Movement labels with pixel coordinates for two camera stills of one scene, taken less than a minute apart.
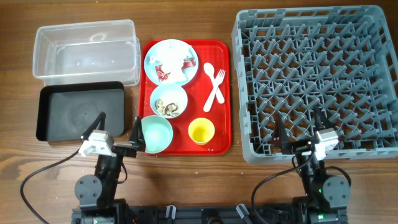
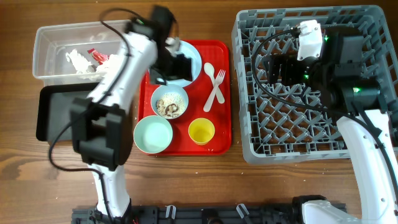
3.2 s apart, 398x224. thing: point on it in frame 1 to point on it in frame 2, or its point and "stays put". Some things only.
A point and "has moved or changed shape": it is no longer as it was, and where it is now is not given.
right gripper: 296,147 to 288,63
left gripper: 137,139 to 176,65
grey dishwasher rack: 342,59 stays put
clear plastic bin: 104,51 stays put
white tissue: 170,55 has moved or changed shape
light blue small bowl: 168,101 stays put
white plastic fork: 219,79 stays put
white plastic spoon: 209,70 stays put
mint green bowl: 158,134 stays put
